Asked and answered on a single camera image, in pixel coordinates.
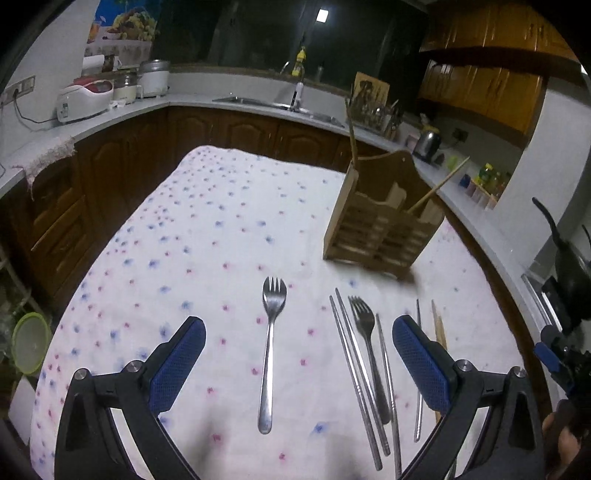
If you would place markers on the steel electric kettle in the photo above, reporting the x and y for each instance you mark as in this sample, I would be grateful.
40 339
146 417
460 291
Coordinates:
427 143

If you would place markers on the dark window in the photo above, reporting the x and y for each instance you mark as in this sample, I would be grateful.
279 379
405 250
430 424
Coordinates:
231 37

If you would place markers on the utensil drying rack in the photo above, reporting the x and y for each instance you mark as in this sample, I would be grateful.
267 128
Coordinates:
376 117

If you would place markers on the green labelled bottle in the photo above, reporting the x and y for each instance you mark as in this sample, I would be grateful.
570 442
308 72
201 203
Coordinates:
487 174

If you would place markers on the floral white tablecloth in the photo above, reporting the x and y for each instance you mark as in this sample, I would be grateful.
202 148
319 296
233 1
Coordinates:
221 230

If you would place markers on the kitchen faucet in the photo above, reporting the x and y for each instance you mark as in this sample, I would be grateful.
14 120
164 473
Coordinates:
298 92

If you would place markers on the dark wall outlet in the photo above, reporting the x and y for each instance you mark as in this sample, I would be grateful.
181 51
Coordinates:
460 134

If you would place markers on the black pan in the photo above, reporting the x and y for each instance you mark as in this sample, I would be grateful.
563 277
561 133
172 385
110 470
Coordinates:
575 263

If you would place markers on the green rimmed container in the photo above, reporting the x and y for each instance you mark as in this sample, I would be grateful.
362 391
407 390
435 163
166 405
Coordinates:
30 341

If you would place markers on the clear plastic bottle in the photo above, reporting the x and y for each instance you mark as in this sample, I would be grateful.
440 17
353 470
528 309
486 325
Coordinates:
502 182

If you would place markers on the wooden utensil holder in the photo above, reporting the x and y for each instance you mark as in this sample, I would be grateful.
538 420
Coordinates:
369 240

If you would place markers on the steel fork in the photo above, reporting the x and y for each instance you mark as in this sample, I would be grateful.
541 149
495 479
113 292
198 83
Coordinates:
362 318

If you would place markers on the white kitchen counter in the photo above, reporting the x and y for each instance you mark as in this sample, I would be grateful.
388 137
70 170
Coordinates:
138 108

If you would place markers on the person's right hand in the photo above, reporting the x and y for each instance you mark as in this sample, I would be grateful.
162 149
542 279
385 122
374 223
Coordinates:
565 445

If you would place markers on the steel spork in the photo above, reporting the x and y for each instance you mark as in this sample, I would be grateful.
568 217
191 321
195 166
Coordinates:
273 304

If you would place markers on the white paper roll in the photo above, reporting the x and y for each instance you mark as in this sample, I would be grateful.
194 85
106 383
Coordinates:
94 63

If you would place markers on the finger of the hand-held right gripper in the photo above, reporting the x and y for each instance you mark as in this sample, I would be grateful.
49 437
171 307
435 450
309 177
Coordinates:
548 356

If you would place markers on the wooden cutting board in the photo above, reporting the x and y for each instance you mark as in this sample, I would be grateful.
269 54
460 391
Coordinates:
369 87

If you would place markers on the fringed cloth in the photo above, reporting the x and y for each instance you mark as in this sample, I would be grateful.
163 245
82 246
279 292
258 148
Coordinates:
46 154

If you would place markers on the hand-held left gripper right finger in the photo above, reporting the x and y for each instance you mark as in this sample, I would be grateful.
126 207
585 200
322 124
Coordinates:
422 364

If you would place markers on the green cup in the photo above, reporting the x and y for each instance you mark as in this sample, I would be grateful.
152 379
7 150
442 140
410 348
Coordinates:
455 162

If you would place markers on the dark wooden base cabinets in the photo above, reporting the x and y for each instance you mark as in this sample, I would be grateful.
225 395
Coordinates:
115 157

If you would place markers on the yellow bottle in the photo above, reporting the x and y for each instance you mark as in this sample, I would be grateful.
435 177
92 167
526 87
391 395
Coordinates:
300 62

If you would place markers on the spice jar set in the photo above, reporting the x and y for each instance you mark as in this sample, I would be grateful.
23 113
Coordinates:
482 194

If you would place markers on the wall power strip outlet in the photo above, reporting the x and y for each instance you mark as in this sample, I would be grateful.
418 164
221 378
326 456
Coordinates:
21 87

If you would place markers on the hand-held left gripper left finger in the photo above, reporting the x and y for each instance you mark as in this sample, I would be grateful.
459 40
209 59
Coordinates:
180 364

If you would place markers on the white and red rice cooker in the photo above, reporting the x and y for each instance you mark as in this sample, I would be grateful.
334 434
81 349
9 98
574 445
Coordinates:
85 99

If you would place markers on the small pot with glass lid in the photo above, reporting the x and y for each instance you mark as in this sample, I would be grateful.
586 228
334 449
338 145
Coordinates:
124 90

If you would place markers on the stainless steel sink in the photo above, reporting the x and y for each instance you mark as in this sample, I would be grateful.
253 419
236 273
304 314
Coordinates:
249 100

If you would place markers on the white cooker with metal lid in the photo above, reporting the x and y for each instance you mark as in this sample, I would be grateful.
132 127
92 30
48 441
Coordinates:
154 81

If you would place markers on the fruit wall poster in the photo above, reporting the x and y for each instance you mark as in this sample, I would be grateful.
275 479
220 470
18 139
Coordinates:
124 27

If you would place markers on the wooden chopstick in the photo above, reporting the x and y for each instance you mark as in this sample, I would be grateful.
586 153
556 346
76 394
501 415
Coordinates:
438 189
352 134
438 323

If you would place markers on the wooden wall cabinets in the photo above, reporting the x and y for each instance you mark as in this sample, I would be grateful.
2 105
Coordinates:
485 87

